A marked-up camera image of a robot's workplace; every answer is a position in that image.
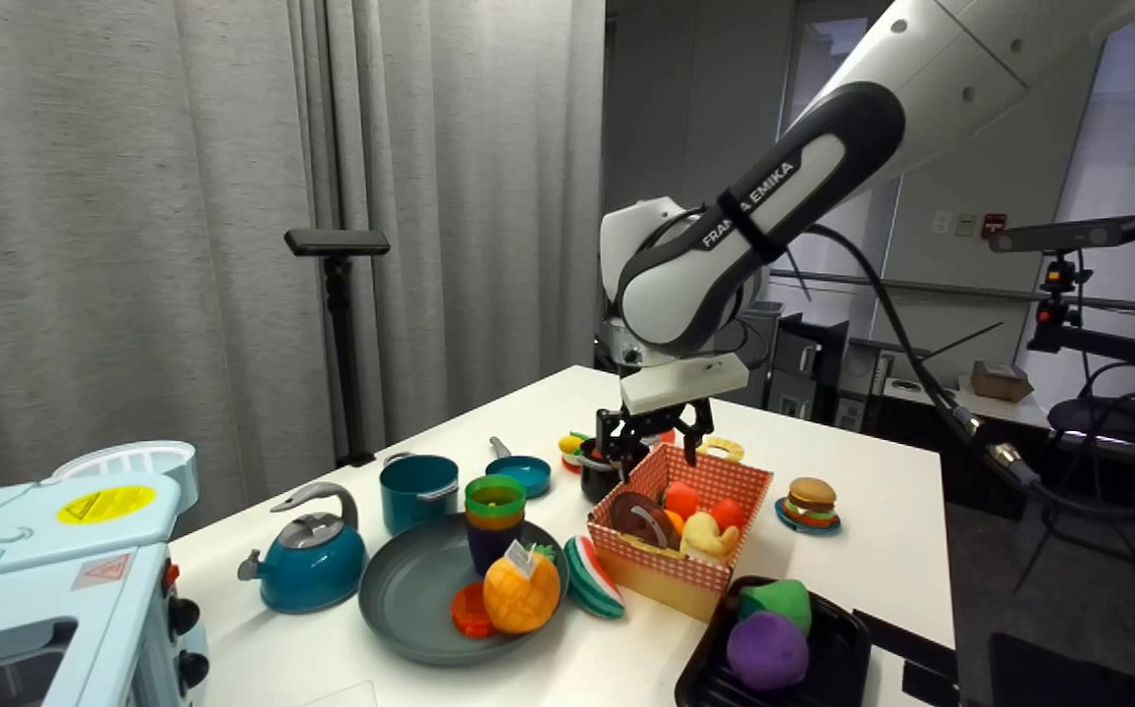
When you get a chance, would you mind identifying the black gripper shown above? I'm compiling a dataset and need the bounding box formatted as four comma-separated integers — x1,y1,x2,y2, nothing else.
594,398,721,478

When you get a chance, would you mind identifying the dark round pot lid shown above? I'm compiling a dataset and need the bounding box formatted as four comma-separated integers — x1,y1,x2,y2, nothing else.
606,487,683,554

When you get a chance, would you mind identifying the teal toy pot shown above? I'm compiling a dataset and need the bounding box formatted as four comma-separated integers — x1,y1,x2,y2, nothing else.
378,446,462,539

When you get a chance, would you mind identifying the orange toy fruit ball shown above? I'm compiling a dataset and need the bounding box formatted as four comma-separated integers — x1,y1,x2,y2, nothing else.
661,474,705,524

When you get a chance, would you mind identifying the red toy fruit ball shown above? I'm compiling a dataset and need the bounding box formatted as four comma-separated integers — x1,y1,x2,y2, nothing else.
703,492,749,533

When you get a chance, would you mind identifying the yellow toy lemon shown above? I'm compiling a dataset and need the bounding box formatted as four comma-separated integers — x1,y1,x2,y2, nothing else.
677,508,725,567

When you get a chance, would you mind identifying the red checked cardboard box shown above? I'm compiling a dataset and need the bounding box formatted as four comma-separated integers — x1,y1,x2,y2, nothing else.
586,440,777,624

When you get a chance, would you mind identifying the toy watermelon slice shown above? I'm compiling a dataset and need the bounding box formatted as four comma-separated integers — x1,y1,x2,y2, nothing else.
557,529,631,624

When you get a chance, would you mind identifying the toy burger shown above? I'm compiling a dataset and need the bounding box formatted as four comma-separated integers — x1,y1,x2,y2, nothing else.
768,471,845,539

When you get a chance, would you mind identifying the green toy cup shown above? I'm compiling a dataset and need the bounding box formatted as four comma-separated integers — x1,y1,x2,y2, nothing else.
461,471,530,528

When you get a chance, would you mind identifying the black computer box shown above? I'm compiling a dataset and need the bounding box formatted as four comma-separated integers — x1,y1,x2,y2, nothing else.
762,308,886,431

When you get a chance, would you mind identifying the dark blue toy cup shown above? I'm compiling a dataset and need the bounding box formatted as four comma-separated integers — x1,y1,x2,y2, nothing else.
462,518,530,579

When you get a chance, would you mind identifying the orange yellow toy fruit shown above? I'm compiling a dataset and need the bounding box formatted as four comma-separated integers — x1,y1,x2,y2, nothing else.
478,539,564,640

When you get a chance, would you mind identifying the purple toy vegetable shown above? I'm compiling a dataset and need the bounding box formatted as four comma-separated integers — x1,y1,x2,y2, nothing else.
721,609,817,694

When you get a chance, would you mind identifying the orange red toy slice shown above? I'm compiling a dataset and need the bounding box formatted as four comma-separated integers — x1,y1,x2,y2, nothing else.
447,579,501,645

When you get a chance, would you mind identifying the black plastic tray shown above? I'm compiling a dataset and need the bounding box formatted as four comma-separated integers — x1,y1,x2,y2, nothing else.
670,572,877,707

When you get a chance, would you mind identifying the dark grey round plate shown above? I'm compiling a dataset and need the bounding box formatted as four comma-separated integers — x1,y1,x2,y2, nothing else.
354,512,574,672

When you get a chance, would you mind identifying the small cardboard box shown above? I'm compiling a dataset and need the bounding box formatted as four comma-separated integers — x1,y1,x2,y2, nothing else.
966,356,1035,408

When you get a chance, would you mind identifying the teal toy kettle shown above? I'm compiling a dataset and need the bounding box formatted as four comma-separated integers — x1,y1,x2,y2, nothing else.
233,478,372,618

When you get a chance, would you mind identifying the black chair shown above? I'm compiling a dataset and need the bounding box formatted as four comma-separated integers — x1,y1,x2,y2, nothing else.
1040,356,1135,528

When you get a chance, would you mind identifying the light slatted toy rack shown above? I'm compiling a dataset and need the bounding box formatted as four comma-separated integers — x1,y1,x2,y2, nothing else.
46,437,203,518

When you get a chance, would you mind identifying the light blue toy kitchen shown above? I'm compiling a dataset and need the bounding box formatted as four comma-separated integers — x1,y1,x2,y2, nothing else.
0,454,212,707

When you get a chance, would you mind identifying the yellow toy ring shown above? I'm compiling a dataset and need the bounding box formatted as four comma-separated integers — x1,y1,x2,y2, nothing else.
703,431,749,469

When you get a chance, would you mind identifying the black toy pot grey handle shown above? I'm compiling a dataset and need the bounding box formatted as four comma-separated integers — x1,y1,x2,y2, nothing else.
574,444,654,508

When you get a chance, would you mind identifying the small teal pan grey handle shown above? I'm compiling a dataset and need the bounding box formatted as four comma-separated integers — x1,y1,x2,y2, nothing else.
478,431,557,504

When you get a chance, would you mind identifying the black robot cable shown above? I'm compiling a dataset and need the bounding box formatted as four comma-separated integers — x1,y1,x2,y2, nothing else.
772,217,1135,524

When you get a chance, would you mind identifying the black camera stand pole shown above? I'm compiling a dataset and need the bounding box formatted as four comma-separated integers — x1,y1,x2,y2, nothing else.
319,250,379,471

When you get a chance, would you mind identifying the black stereo camera bar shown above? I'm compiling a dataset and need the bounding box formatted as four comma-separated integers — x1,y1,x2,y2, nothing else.
284,225,392,258
979,211,1135,255

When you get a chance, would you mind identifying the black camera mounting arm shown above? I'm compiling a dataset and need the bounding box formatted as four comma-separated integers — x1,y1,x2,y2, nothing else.
1025,247,1135,382

